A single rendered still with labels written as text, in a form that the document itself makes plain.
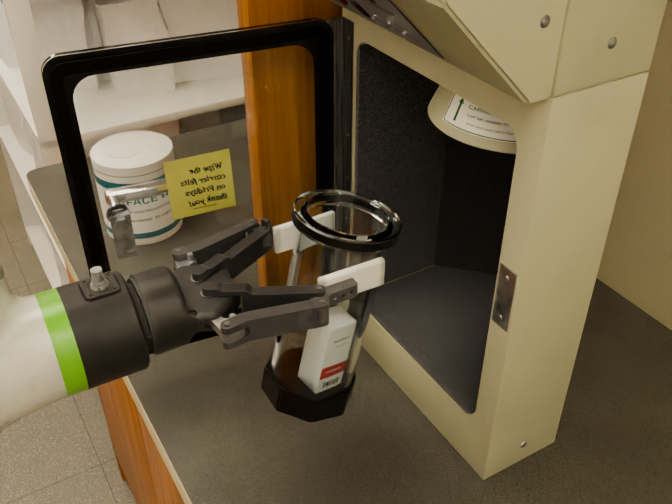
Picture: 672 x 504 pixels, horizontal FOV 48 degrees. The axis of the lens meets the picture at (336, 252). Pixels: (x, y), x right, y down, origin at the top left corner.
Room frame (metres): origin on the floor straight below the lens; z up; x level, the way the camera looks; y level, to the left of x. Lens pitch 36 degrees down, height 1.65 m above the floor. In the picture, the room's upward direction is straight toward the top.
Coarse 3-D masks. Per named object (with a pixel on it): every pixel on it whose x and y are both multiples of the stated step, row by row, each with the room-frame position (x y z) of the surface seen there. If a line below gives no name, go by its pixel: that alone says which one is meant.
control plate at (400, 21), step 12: (336, 0) 0.75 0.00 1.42; (348, 0) 0.70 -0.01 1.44; (360, 0) 0.66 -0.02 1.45; (384, 0) 0.59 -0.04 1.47; (384, 12) 0.63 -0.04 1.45; (396, 12) 0.60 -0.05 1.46; (384, 24) 0.67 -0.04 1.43; (396, 24) 0.63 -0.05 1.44; (408, 24) 0.60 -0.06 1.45; (408, 36) 0.64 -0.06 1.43; (420, 36) 0.60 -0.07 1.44; (432, 48) 0.61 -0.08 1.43
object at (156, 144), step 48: (96, 48) 0.71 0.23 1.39; (288, 48) 0.78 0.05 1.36; (96, 96) 0.70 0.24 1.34; (144, 96) 0.72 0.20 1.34; (192, 96) 0.74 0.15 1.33; (240, 96) 0.76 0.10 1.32; (288, 96) 0.78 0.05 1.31; (96, 144) 0.70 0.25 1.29; (144, 144) 0.71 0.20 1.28; (192, 144) 0.73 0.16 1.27; (240, 144) 0.76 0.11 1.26; (288, 144) 0.78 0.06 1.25; (96, 192) 0.69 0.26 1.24; (144, 192) 0.71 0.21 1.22; (192, 192) 0.73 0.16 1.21; (240, 192) 0.75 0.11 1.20; (288, 192) 0.78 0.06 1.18; (144, 240) 0.71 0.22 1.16; (192, 240) 0.73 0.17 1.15
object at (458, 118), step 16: (448, 96) 0.69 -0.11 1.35; (432, 112) 0.71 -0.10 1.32; (448, 112) 0.68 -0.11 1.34; (464, 112) 0.66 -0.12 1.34; (480, 112) 0.65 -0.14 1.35; (448, 128) 0.67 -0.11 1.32; (464, 128) 0.66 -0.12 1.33; (480, 128) 0.65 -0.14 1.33; (496, 128) 0.64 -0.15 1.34; (480, 144) 0.64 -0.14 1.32; (496, 144) 0.64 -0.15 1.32; (512, 144) 0.63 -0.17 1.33
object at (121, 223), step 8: (112, 216) 0.68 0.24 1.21; (120, 216) 0.68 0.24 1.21; (128, 216) 0.69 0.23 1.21; (112, 224) 0.68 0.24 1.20; (120, 224) 0.68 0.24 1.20; (128, 224) 0.68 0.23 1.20; (120, 232) 0.68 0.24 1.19; (128, 232) 0.69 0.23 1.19; (120, 240) 0.68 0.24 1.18; (128, 240) 0.69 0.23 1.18; (120, 248) 0.68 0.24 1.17; (128, 248) 0.69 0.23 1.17; (136, 248) 0.69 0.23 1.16; (120, 256) 0.68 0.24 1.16; (128, 256) 0.68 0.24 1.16
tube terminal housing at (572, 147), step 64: (576, 0) 0.55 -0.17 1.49; (640, 0) 0.58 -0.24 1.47; (448, 64) 0.66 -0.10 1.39; (576, 64) 0.55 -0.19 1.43; (640, 64) 0.59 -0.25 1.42; (512, 128) 0.58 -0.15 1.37; (576, 128) 0.56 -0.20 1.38; (512, 192) 0.57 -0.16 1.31; (576, 192) 0.57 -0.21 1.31; (512, 256) 0.56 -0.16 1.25; (576, 256) 0.58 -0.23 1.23; (512, 320) 0.54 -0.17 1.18; (576, 320) 0.59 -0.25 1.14; (512, 384) 0.55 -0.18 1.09; (512, 448) 0.56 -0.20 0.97
